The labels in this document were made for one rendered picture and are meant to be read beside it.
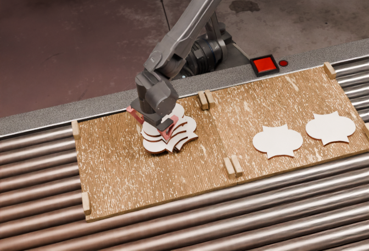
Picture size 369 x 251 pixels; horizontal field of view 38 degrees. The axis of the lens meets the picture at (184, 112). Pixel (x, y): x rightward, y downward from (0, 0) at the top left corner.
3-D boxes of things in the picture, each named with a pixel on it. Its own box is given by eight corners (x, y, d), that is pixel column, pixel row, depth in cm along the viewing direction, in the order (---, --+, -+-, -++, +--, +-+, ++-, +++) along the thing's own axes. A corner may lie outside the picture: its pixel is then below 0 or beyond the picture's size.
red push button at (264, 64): (252, 63, 178) (252, 60, 176) (270, 59, 178) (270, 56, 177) (258, 75, 173) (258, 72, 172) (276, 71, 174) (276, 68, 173)
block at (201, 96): (197, 97, 166) (197, 90, 164) (203, 95, 166) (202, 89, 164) (202, 110, 162) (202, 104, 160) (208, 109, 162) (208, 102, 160)
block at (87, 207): (82, 198, 144) (80, 192, 142) (89, 196, 144) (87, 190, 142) (85, 216, 140) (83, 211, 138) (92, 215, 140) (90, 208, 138)
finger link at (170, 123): (165, 150, 147) (161, 127, 140) (146, 138, 150) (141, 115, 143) (181, 135, 150) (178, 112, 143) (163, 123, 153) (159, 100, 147)
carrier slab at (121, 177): (73, 127, 164) (72, 123, 162) (202, 96, 168) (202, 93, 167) (87, 223, 140) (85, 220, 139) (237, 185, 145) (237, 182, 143)
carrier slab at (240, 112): (203, 96, 168) (202, 93, 167) (325, 68, 173) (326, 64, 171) (237, 185, 145) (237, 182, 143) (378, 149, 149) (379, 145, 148)
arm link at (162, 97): (176, 60, 142) (156, 48, 135) (200, 84, 135) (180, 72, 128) (148, 94, 144) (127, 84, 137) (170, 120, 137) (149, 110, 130)
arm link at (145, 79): (150, 64, 139) (130, 73, 137) (163, 79, 135) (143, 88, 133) (152, 84, 144) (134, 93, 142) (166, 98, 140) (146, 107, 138)
